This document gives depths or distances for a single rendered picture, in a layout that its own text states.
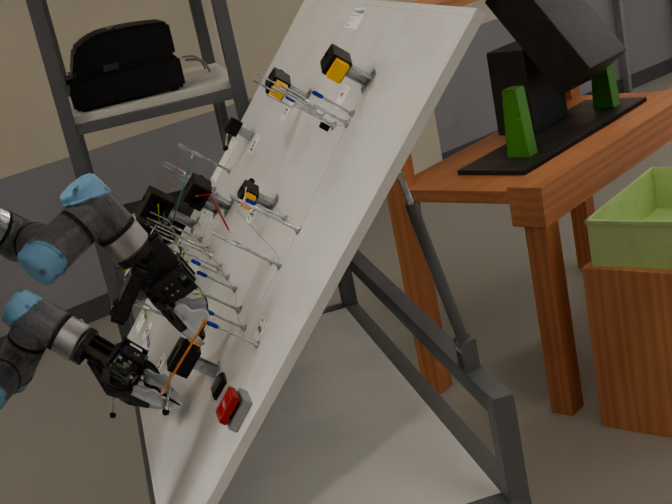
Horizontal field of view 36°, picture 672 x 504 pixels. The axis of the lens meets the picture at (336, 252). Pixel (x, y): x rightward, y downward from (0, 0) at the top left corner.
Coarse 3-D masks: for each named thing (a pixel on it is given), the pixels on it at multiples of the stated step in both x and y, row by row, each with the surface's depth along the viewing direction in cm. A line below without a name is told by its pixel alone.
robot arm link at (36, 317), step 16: (16, 304) 190; (32, 304) 191; (48, 304) 192; (16, 320) 190; (32, 320) 190; (48, 320) 190; (64, 320) 191; (16, 336) 192; (32, 336) 191; (48, 336) 190
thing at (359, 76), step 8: (328, 48) 188; (336, 48) 186; (328, 56) 185; (336, 56) 183; (344, 56) 185; (328, 64) 184; (352, 64) 184; (352, 72) 189; (360, 72) 187; (360, 80) 190; (368, 80) 189; (360, 88) 191
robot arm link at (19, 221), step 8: (0, 208) 178; (0, 216) 177; (8, 216) 178; (16, 216) 180; (0, 224) 177; (8, 224) 178; (16, 224) 179; (24, 224) 179; (0, 232) 177; (8, 232) 178; (16, 232) 178; (0, 240) 177; (8, 240) 178; (0, 248) 178; (8, 248) 179; (8, 256) 181; (16, 256) 179
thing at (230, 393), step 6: (228, 390) 171; (234, 390) 171; (228, 396) 169; (234, 396) 168; (222, 402) 171; (228, 402) 168; (234, 402) 168; (222, 408) 169; (228, 408) 168; (234, 408) 168; (222, 414) 168; (228, 414) 168; (222, 420) 168
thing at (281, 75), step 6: (276, 72) 219; (282, 72) 221; (270, 78) 219; (276, 78) 217; (282, 78) 218; (288, 78) 220; (270, 84) 217; (288, 84) 218; (294, 90) 220; (300, 90) 222; (306, 96) 221
